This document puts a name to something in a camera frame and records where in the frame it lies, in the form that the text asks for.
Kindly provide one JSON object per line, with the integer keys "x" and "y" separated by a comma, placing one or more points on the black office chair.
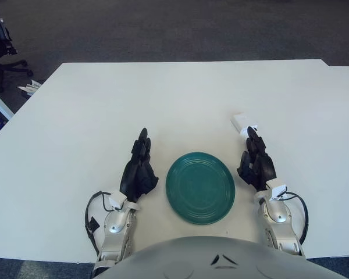
{"x": 0, "y": 40}

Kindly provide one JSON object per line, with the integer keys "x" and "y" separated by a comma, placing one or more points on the white paper scraps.
{"x": 30, "y": 86}

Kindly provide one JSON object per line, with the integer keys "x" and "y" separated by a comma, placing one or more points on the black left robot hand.
{"x": 133, "y": 177}

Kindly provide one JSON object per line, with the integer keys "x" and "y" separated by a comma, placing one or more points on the white furniture frame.
{"x": 0, "y": 103}

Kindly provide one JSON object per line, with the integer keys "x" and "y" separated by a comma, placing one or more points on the grey robot torso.
{"x": 209, "y": 261}

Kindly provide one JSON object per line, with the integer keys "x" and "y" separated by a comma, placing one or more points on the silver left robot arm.
{"x": 114, "y": 223}

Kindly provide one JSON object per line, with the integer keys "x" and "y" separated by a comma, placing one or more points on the white charger block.
{"x": 240, "y": 120}

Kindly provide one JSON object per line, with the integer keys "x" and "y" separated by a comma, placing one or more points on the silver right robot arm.
{"x": 276, "y": 215}

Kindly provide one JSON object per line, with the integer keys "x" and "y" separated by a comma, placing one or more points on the green ribbed round plate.
{"x": 200, "y": 189}

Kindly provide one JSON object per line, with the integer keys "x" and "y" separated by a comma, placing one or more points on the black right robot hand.
{"x": 264, "y": 170}

